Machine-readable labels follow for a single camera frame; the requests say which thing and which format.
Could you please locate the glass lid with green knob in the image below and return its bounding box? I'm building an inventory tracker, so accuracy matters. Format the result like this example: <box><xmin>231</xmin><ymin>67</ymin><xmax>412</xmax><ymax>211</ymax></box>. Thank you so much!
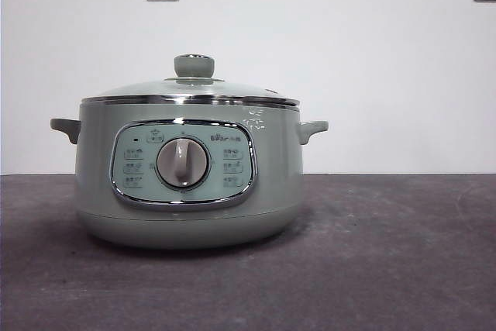
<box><xmin>79</xmin><ymin>53</ymin><xmax>301</xmax><ymax>110</ymax></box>

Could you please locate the sage green electric cooking pot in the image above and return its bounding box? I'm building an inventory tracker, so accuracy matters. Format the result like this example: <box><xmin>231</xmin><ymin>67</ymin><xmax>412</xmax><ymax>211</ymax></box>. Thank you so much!
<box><xmin>49</xmin><ymin>98</ymin><xmax>329</xmax><ymax>250</ymax></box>

